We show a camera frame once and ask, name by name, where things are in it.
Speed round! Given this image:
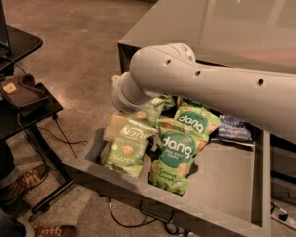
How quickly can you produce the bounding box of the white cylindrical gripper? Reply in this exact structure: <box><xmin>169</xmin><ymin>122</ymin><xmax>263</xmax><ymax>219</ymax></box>
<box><xmin>103</xmin><ymin>72</ymin><xmax>151</xmax><ymax>142</ymax></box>

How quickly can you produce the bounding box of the green jalapeno chip bag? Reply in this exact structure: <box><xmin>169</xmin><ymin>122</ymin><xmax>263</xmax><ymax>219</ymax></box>
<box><xmin>105</xmin><ymin>120</ymin><xmax>157</xmax><ymax>179</ymax></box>

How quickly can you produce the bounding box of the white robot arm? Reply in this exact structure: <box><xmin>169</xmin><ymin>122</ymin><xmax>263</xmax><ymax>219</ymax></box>
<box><xmin>112</xmin><ymin>43</ymin><xmax>296</xmax><ymax>144</ymax></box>

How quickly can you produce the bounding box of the middle green kettle chip bag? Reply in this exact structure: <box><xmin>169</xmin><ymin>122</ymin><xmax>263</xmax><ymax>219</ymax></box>
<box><xmin>128</xmin><ymin>98</ymin><xmax>165</xmax><ymax>127</ymax></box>

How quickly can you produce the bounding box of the green kettle chip bag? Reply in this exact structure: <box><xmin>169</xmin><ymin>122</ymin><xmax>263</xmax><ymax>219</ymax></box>
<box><xmin>161</xmin><ymin>95</ymin><xmax>176</xmax><ymax>110</ymax></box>
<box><xmin>128</xmin><ymin>98</ymin><xmax>165</xmax><ymax>127</ymax></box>

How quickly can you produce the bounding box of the rear green kettle chip bag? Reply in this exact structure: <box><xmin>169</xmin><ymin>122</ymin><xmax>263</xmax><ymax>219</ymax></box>
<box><xmin>161</xmin><ymin>95</ymin><xmax>176</xmax><ymax>110</ymax></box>

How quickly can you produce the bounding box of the front green dang chips bag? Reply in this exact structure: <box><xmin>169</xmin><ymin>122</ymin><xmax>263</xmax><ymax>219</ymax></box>
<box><xmin>149</xmin><ymin>118</ymin><xmax>209</xmax><ymax>196</ymax></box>

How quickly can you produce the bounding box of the green dang chips bag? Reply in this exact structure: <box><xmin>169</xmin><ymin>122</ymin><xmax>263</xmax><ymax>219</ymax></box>
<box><xmin>149</xmin><ymin>118</ymin><xmax>209</xmax><ymax>196</ymax></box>
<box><xmin>174</xmin><ymin>105</ymin><xmax>221</xmax><ymax>135</ymax></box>
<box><xmin>177</xmin><ymin>97</ymin><xmax>201</xmax><ymax>107</ymax></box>

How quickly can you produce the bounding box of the rear green dang chips bag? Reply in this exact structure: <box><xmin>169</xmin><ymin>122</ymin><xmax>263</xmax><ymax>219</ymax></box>
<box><xmin>177</xmin><ymin>97</ymin><xmax>201</xmax><ymax>107</ymax></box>

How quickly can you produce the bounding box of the middle green dang chips bag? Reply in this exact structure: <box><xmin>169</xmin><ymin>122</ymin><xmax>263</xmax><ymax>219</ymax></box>
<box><xmin>174</xmin><ymin>105</ymin><xmax>221</xmax><ymax>135</ymax></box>

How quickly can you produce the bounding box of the blue kettle chip bag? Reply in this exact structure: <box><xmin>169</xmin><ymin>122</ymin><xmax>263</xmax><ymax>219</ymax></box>
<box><xmin>211</xmin><ymin>115</ymin><xmax>254</xmax><ymax>146</ymax></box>

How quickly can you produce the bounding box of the open grey drawer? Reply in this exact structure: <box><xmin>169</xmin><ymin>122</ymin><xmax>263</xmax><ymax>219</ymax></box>
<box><xmin>64</xmin><ymin>108</ymin><xmax>271</xmax><ymax>237</ymax></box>

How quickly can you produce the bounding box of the grey counter cabinet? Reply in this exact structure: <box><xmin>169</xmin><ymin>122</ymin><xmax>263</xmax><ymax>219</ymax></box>
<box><xmin>118</xmin><ymin>0</ymin><xmax>296</xmax><ymax>74</ymax></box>

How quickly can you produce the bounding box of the black rolling cart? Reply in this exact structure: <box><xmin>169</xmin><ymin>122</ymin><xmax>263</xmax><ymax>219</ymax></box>
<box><xmin>0</xmin><ymin>26</ymin><xmax>73</xmax><ymax>214</ymax></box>

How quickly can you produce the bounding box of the person leg in jeans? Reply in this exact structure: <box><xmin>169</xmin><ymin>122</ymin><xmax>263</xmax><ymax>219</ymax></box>
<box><xmin>0</xmin><ymin>140</ymin><xmax>20</xmax><ymax>190</ymax></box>

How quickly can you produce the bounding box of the upper brown shoe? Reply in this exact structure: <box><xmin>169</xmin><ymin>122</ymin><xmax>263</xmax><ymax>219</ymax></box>
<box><xmin>0</xmin><ymin>164</ymin><xmax>48</xmax><ymax>207</ymax></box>

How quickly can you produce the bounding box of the brown shoe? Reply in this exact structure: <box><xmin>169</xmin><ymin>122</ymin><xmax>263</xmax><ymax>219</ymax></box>
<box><xmin>35</xmin><ymin>225</ymin><xmax>77</xmax><ymax>237</ymax></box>
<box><xmin>0</xmin><ymin>164</ymin><xmax>48</xmax><ymax>207</ymax></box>

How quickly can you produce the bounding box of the lower brown shoe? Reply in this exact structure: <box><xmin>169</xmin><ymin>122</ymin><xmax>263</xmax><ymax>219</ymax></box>
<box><xmin>35</xmin><ymin>225</ymin><xmax>77</xmax><ymax>237</ymax></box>

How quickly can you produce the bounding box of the power strip on floor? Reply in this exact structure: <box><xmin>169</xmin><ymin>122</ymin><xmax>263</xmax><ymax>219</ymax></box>
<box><xmin>271</xmin><ymin>203</ymin><xmax>296</xmax><ymax>231</ymax></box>

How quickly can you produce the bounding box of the black floor cable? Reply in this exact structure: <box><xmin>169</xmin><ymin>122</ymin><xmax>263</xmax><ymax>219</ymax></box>
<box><xmin>37</xmin><ymin>113</ymin><xmax>89</xmax><ymax>160</ymax></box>

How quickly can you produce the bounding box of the black cable under drawer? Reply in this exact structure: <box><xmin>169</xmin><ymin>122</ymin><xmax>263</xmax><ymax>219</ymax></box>
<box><xmin>108</xmin><ymin>197</ymin><xmax>188</xmax><ymax>237</ymax></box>

